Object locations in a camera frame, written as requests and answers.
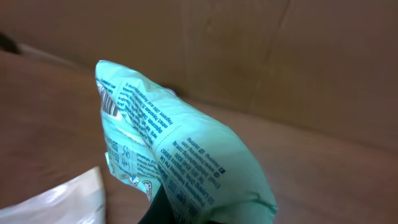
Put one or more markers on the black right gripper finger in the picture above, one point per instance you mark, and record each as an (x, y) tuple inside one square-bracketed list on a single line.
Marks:
[(160, 210)]

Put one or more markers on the light blue wipes pack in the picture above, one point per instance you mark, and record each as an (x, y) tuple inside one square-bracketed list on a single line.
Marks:
[(156, 141)]

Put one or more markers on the beige pouch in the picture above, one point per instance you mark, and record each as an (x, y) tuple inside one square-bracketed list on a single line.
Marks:
[(78, 201)]

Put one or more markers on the brown cardboard backdrop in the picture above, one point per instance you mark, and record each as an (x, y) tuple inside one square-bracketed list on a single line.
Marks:
[(329, 65)]

